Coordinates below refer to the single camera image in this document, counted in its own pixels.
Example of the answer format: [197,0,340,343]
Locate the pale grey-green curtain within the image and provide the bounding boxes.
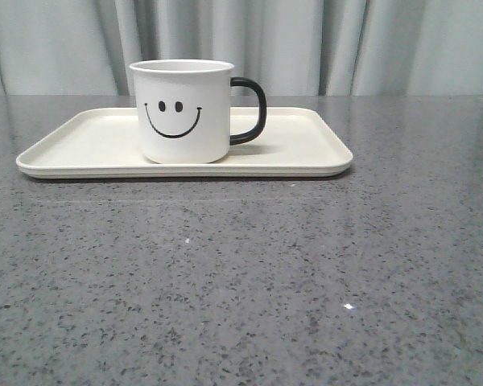
[0,1,483,96]

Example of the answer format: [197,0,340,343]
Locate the white smiley mug black handle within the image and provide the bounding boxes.
[130,60,267,164]

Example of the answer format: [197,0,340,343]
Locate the cream rectangular plastic tray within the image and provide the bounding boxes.
[16,107,353,179]

